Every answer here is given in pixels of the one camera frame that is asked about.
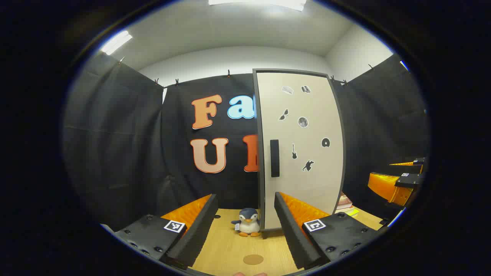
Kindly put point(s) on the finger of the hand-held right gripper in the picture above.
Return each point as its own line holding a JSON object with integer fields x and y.
{"x": 387, "y": 188}
{"x": 419, "y": 161}

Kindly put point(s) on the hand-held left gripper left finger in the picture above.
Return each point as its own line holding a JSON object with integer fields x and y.
{"x": 191, "y": 237}

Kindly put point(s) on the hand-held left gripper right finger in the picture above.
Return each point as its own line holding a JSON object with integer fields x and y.
{"x": 293, "y": 237}

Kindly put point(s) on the beige cabinet door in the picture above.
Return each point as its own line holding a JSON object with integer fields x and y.
{"x": 307, "y": 184}

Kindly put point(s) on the grey cabinet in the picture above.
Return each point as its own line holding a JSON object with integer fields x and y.
{"x": 261, "y": 188}

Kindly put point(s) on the brown cover book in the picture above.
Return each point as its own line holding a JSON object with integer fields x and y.
{"x": 344, "y": 201}

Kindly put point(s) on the penguin plush toy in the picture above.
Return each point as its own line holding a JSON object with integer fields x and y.
{"x": 248, "y": 223}

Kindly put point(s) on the black backdrop cloth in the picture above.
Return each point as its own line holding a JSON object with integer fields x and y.
{"x": 115, "y": 134}

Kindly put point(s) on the ceiling light panel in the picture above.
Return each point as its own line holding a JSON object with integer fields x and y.
{"x": 257, "y": 3}
{"x": 116, "y": 42}

